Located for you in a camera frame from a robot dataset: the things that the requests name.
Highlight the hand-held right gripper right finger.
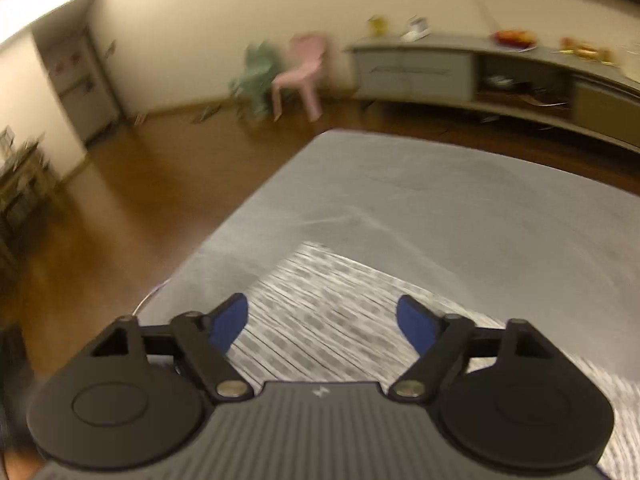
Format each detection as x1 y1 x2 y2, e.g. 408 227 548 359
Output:
389 295 551 402

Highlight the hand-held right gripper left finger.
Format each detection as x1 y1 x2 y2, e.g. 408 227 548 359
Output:
87 293 254 404

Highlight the white black patterned garment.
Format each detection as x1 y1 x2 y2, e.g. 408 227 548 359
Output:
227 241 640 480

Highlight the wooden furniture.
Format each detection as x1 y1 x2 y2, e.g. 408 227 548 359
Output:
0 130 57 272

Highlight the green plastic child chair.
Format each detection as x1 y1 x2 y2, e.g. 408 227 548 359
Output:
229 40 284 122

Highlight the long grey brown sideboard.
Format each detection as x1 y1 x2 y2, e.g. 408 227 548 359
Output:
345 32 640 154

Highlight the pink plastic child chair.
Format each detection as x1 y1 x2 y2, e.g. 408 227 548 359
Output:
270 32 331 122

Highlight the white door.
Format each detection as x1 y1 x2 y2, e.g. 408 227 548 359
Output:
32 25 122 147

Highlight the red plate of fruit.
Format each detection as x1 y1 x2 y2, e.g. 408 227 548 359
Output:
492 29 539 51

